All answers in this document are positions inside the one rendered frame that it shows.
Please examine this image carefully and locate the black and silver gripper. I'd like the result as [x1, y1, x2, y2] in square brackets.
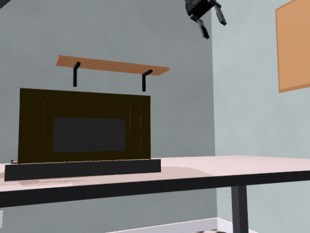
[185, 0, 227, 39]

